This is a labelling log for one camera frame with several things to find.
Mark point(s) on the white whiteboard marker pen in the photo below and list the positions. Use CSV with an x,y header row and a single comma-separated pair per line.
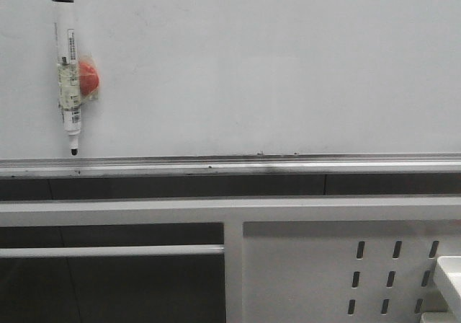
x,y
69,96

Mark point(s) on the red round magnet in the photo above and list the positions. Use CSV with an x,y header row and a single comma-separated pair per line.
x,y
88,79

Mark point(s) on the white plastic box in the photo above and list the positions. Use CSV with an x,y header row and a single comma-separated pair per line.
x,y
447,280

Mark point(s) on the aluminium whiteboard tray rail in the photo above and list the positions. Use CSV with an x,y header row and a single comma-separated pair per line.
x,y
77,167

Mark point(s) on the large white whiteboard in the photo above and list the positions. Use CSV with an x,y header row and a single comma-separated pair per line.
x,y
238,77

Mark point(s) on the white metal perforated frame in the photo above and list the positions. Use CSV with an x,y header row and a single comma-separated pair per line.
x,y
228,260

